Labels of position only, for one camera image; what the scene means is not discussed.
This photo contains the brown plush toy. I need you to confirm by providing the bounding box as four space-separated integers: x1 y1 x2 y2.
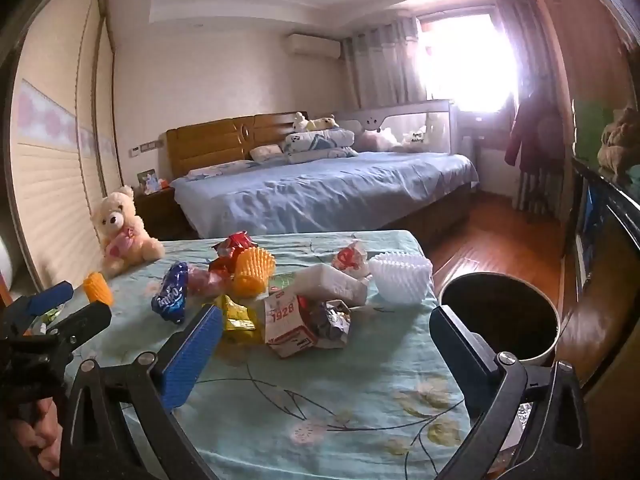
597 107 640 176

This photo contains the person's left hand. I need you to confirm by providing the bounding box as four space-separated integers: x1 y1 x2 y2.
9 399 62 476

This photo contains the red snack packet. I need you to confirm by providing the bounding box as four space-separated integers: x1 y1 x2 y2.
212 231 258 273

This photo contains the blue white printed cushion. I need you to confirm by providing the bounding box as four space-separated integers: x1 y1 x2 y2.
282 129 356 153
285 146 358 163

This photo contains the cream teddy bear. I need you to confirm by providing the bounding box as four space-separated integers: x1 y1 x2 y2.
90 185 166 278

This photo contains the white floral pillow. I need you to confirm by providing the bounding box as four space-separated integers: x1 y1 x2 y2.
249 144 286 163

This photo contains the grey bed guard rail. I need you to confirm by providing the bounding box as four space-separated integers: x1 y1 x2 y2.
335 100 458 156

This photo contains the bed with blue sheet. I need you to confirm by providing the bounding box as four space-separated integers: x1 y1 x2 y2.
170 152 481 246

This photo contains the dark wooden nightstand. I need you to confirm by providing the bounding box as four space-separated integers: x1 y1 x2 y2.
134 187 196 241

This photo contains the large orange foam net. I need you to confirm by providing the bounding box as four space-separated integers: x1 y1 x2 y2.
232 247 277 295

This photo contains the white red plastic bag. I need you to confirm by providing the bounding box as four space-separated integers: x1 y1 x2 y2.
332 241 373 281

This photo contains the pink snack packet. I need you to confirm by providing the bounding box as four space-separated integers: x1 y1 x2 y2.
187 267 233 298

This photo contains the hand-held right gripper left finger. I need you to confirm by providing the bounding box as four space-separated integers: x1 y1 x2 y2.
59 304 223 480

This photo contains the flat blue white pillow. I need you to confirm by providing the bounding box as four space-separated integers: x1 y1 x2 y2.
186 160 256 181

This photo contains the white foam net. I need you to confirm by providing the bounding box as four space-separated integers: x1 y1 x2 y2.
368 252 433 306

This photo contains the pink plush toy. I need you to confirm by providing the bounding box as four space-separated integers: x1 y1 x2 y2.
360 127 401 153

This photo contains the tall wooden wardrobe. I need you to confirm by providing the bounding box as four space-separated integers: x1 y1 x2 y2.
527 0 626 221

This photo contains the yellow snack packet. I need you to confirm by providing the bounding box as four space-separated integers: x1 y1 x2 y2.
215 294 263 343

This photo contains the blue snack packet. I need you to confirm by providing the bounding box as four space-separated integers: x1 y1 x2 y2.
151 261 190 323

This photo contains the silver wrapper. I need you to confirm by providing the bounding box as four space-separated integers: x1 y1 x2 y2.
305 300 353 348

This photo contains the white red printed carton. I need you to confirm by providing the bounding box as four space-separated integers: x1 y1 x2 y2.
262 291 321 359

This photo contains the small photo frame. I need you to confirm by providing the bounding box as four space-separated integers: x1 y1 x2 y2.
136 169 163 195

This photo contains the cream sliding wardrobe door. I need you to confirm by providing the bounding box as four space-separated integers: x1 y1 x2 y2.
10 0 123 288

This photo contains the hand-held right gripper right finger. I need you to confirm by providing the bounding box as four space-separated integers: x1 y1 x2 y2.
429 304 592 480

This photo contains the white air conditioner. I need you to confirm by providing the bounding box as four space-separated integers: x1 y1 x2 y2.
286 34 342 58

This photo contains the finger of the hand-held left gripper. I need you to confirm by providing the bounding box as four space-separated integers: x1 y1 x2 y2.
0 282 74 333
42 304 112 347

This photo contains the round black trash bin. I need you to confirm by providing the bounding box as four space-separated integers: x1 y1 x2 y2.
437 272 561 366

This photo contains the brown wooden headboard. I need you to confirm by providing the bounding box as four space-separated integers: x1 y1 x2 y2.
165 112 296 181

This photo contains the white tissue pack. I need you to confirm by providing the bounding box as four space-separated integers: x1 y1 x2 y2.
285 264 371 307

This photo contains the grey patterned curtain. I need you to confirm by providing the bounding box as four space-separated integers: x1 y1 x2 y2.
342 17 423 111
492 0 532 111

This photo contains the small green pink box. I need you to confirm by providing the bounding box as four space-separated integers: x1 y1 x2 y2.
269 272 301 297

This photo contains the black glossy cabinet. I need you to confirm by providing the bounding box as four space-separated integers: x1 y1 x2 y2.
562 157 640 396

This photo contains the dark red coat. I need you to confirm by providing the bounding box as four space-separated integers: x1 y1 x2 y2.
505 95 566 166

